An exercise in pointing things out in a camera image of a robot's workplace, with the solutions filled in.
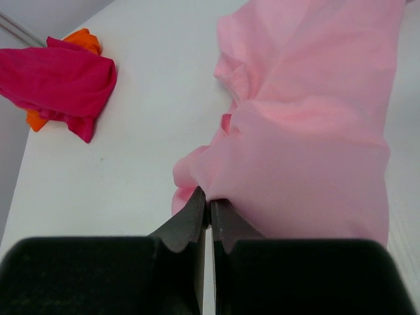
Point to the orange folded t shirt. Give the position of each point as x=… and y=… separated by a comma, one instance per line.
x=82, y=38

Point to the light pink t shirt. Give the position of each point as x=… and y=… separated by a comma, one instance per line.
x=301, y=151

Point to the magenta folded t shirt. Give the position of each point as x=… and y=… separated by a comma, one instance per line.
x=61, y=82

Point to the left aluminium frame post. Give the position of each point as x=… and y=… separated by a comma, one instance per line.
x=20, y=33

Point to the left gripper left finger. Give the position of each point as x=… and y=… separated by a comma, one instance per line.
x=161, y=273

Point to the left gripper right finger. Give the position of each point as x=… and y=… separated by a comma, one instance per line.
x=259, y=275

